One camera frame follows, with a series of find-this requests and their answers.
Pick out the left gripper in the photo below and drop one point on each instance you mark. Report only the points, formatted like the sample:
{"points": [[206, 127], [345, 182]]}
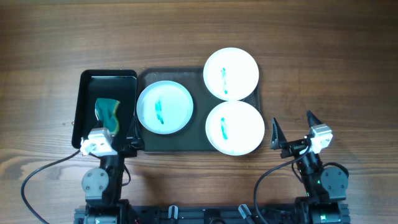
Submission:
{"points": [[134, 141]]}

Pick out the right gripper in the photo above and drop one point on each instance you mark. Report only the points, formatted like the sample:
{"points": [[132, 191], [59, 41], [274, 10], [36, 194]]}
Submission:
{"points": [[278, 139]]}

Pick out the green yellow sponge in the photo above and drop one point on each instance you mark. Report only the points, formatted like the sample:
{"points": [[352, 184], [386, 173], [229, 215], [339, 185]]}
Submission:
{"points": [[106, 113]]}

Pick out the white plate stained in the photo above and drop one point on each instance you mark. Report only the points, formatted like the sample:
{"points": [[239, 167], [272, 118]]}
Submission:
{"points": [[164, 107]]}

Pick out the white plate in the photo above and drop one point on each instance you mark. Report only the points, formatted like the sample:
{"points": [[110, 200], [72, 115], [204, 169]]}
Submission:
{"points": [[231, 74], [235, 128]]}

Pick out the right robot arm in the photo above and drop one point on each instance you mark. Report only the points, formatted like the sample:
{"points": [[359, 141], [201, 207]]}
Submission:
{"points": [[325, 184]]}

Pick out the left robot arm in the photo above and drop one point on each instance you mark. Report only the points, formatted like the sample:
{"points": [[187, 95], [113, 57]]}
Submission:
{"points": [[103, 185]]}

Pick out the black water basin tray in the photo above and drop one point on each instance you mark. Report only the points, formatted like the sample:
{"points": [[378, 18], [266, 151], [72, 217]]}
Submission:
{"points": [[118, 85]]}

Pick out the large dark serving tray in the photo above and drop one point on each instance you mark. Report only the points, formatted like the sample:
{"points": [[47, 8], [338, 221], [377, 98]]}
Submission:
{"points": [[192, 137]]}

